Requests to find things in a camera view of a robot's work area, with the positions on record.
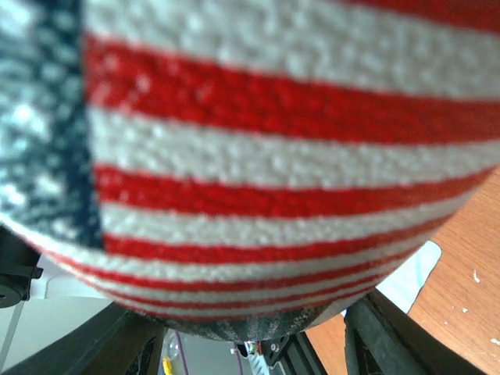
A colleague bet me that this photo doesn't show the flag newsprint glasses case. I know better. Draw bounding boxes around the flag newsprint glasses case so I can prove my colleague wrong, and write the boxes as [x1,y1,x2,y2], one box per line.
[1,1,499,341]

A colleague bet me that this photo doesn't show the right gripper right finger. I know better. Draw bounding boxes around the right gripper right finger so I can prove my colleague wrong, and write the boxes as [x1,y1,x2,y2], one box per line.
[345,291,484,374]

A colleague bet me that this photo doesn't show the black aluminium front rail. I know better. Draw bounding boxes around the black aluminium front rail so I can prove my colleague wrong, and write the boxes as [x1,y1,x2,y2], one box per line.
[259,332,327,375]

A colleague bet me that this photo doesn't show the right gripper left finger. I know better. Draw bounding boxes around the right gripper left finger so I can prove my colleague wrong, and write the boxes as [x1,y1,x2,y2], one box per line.
[4,303,166,375]

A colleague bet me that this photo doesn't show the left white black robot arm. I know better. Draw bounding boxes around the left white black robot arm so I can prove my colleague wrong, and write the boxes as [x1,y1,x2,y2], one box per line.
[0,227,43,309]

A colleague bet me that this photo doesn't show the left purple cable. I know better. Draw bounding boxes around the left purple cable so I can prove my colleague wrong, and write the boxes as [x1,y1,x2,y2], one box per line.
[173,330,191,375]

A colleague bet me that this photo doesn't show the light blue cleaning cloth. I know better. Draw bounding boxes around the light blue cleaning cloth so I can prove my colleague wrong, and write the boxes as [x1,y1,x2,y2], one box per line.
[377,241,442,313]

